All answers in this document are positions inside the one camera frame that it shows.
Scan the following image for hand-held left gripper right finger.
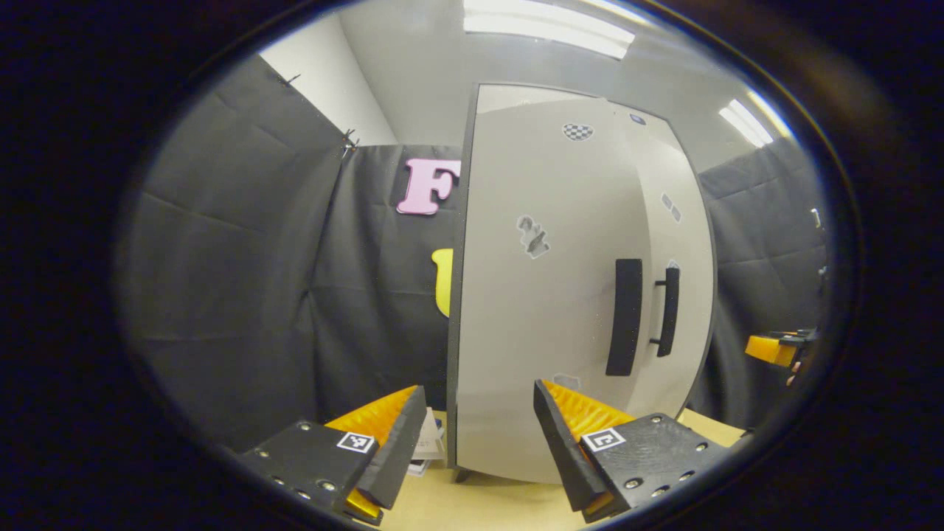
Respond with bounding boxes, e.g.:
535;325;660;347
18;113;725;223
534;378;746;524

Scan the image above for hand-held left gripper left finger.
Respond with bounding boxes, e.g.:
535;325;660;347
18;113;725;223
243;385;428;526

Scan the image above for white cabinet door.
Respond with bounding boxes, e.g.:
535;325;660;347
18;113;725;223
454;96;653;485
612;111;718;420

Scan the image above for white shoe cabinet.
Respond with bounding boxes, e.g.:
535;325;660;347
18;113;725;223
445;81;668;484

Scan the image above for white paper cards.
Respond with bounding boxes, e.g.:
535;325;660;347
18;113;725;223
407;407;449;476

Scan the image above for ceiling light panel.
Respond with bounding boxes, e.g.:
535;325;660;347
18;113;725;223
719;100;775;148
463;0;635;60

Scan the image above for black backdrop cloth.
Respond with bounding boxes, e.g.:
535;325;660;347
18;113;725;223
122;55;830;451

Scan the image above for black door handle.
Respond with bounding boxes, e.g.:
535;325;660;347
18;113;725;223
606;258;644;377
649;267;681;358

